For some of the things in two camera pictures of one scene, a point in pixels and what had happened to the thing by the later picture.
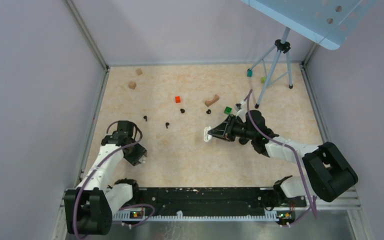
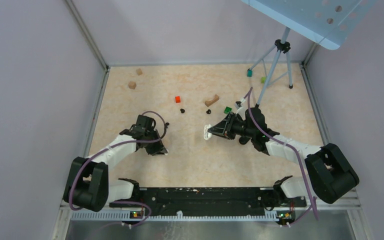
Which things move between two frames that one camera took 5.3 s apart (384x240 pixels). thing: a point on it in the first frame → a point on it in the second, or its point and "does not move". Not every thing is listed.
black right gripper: [219, 132] does not move
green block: [228, 110] does not move
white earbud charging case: [207, 137] does not move
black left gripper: [134, 159] → [158, 148]
